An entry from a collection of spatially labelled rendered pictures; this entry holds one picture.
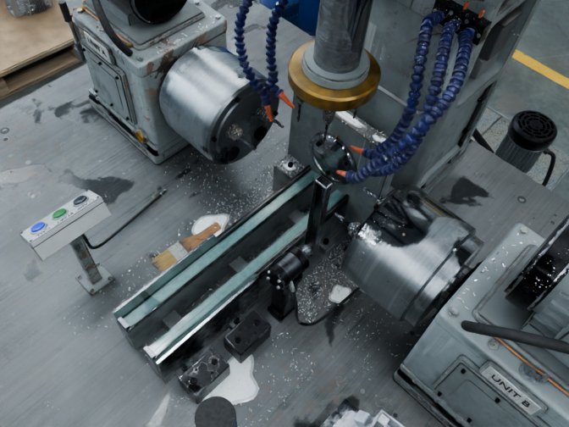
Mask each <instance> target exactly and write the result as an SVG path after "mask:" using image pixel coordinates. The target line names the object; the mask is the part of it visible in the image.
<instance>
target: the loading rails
mask: <svg viewBox="0 0 569 427"><path fill-rule="evenodd" d="M311 169H312V166H311V165H310V164H308V165H307V166H306V167H305V168H304V169H303V170H301V171H300V172H299V173H297V174H296V175H295V176H293V177H292V178H291V179H289V180H288V181H287V182H285V183H284V184H283V185H282V186H281V187H280V188H278V189H277V190H276V191H274V192H273V193H272V194H270V195H269V196H268V197H266V198H265V199H264V200H262V201H261V202H260V203H259V204H258V205H257V206H255V207H254V208H253V209H251V210H250V211H249V212H247V213H246V214H245V215H243V216H242V217H241V218H239V219H238V220H237V221H235V222H234V223H233V224H232V225H231V226H230V227H228V228H227V229H226V230H224V231H223V232H222V233H220V234H219V235H218V236H215V235H214V234H212V235H210V236H209V237H208V238H207V239H206V240H205V241H203V242H202V243H200V244H199V245H198V246H197V247H195V248H194V249H192V250H191V251H190V252H188V253H187V254H186V255H185V256H184V257H182V258H181V259H180V260H179V261H177V262H176V263H174V264H173V265H172V266H171V267H169V268H168V269H166V270H165V271H164V272H162V273H161V274H160V275H159V276H158V277H157V278H155V279H154V280H153V281H151V282H150V283H149V284H147V285H146V286H144V287H143V288H142V289H141V290H139V291H138V292H137V293H136V294H135V295H134V296H132V297H131V298H129V299H128V300H127V301H125V302H124V303H123V304H121V305H120V306H119V307H117V308H116V309H115V310H113V311H112V314H113V316H114V318H115V320H116V322H117V324H118V326H119V328H120V330H121V332H122V334H123V336H124V337H125V338H126V339H127V340H128V342H129V343H130V344H131V345H132V346H133V347H134V349H138V348H139V347H140V346H141V345H143V344H144V343H145V342H146V341H148V340H149V339H150V338H151V337H152V336H154V335H155V334H156V333H158V332H159V331H160V330H161V329H162V328H164V329H165V330H166V331H167V332H166V333H165V334H163V335H162V336H161V337H160V338H158V339H157V340H156V341H155V342H154V343H152V344H151V345H150V346H149V347H148V346H145V347H144V348H143V349H144V352H145V354H146V356H147V358H148V360H149V362H150V365H151V366H152V369H153V370H154V371H155V372H156V373H157V375H158V376H159V377H161V379H162V380H163V381H164V382H165V383H166V384H167V383H168V382H169V381H170V380H171V379H173V378H174V377H175V376H176V375H178V376H181V375H182V374H183V373H184V372H185V371H186V370H187V369H188V368H189V367H190V366H191V365H192V364H193V363H192V362H191V361H192V360H193V359H194V358H196V357H197V356H198V355H199V354H200V353H201V352H203V351H204V350H205V349H206V348H207V347H208V346H209V345H211V344H212V343H213V342H214V341H215V340H216V339H217V338H219V337H220V336H221V335H222V334H223V333H224V332H225V331H226V330H227V329H228V328H230V329H231V330H232V329H233V328H234V327H236V325H237V324H238V323H239V322H240V321H241V320H243V319H244V317H243V315H244V314H245V313H246V312H247V311H248V310H250V309H251V308H252V307H253V306H254V305H255V304H256V303H258V298H259V297H260V296H261V295H262V294H263V293H264V292H265V291H266V290H267V289H268V288H269V287H270V286H271V285H272V284H271V283H270V282H269V280H267V275H266V272H265V269H266V268H267V267H268V266H269V265H270V264H271V263H274V262H275V261H276V260H277V259H279V258H280V257H281V256H282V255H283V254H284V253H285V251H286V250H287V249H288V248H289V247H292V246H293V247H298V248H300V249H302V248H303V245H304V241H305V235H306V230H307V221H308V216H309V213H308V214H307V215H305V214H303V213H302V212H303V211H304V210H305V209H307V208H308V207H309V206H310V205H311V200H312V191H313V186H314V181H315V179H317V178H318V177H319V175H318V174H317V173H316V172H314V171H313V170H311ZM349 197H350V196H349V195H348V194H345V195H344V194H343V193H342V192H340V191H339V190H336V191H334V192H333V193H332V194H331V195H330V198H329V205H328V208H327V213H326V217H325V220H324V225H323V232H322V236H321V240H320V244H319V250H321V251H322V252H323V253H326V252H327V251H329V250H330V249H331V248H332V247H333V246H334V244H335V241H333V240H332V239H331V238H330V237H329V236H328V235H329V234H330V233H332V232H333V231H334V230H335V229H336V228H337V227H338V226H340V225H341V224H342V222H341V221H340V220H339V219H338V218H337V217H336V216H334V213H336V212H337V213H338V214H339V215H341V216H343V217H344V216H345V210H346V206H347V203H348V200H349ZM285 226H288V227H289V228H290V229H289V230H287V231H286V232H285V233H284V234H283V235H282V236H281V237H280V238H278V239H277V240H276V241H275V242H273V243H272V244H271V245H270V246H269V247H267V248H266V249H265V250H264V251H263V252H261V253H260V254H259V255H258V256H256V257H255V258H254V259H253V260H252V261H250V263H248V262H247V261H246V260H245V259H246V258H248V257H249V256H250V255H251V254H252V253H254V252H255V251H256V250H257V249H258V248H259V247H260V246H262V245H263V244H264V243H265V242H267V241H268V240H269V239H270V238H272V237H273V236H274V235H275V234H277V233H278V232H279V231H280V230H281V229H283V228H284V227H285ZM228 273H230V274H231V275H232V276H233V277H232V278H230V279H229V280H228V281H227V282H225V283H224V284H223V285H222V286H220V287H219V288H218V289H217V290H216V291H215V292H214V293H213V294H212V295H210V296H209V297H208V298H207V299H205V300H204V301H203V302H202V303H200V304H199V305H198V306H197V307H196V308H194V309H193V310H192V311H191V312H190V313H188V314H187V315H186V316H185V317H184V318H182V317H181V316H180V313H181V312H183V311H184V310H185V309H186V308H188V307H189V306H190V305H191V304H192V303H193V302H194V301H195V300H197V299H198V298H199V297H200V296H202V295H203V294H204V293H205V292H206V291H208V290H209V289H210V288H211V287H213V286H214V285H215V284H216V283H218V282H219V281H220V280H221V279H223V277H225V275H227V274H228Z"/></svg>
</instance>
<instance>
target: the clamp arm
mask: <svg viewBox="0 0 569 427"><path fill-rule="evenodd" d="M332 185H333V183H332V182H331V181H329V180H328V179H327V178H325V177H324V176H323V175H320V176H319V177H318V178H317V179H315V181H314V186H313V191H312V200H311V206H310V211H309V216H308V221H307V230H306V235H305V241H304V245H303V247H304V249H306V250H307V249H308V248H309V249H308V250H307V251H308V253H309V255H310V256H311V257H314V256H315V255H316V254H317V253H318V249H319V244H320V240H321V236H322V232H323V225H324V220H325V217H326V213H327V208H328V205H329V198H330V193H331V189H332ZM309 255H308V256H309Z"/></svg>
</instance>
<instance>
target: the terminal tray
mask: <svg viewBox="0 0 569 427"><path fill-rule="evenodd" d="M382 417H385V418H386V419H387V421H386V422H385V423H383V422H382V420H381V418H382ZM367 427H405V426H403V425H402V424H400V423H399V422H398V421H396V420H395V419H393V418H392V417H391V416H389V415H388V414H387V413H386V412H385V411H383V410H382V409H381V410H380V411H379V413H378V414H377V415H376V417H373V418H372V419H371V420H370V422H369V424H368V425H367Z"/></svg>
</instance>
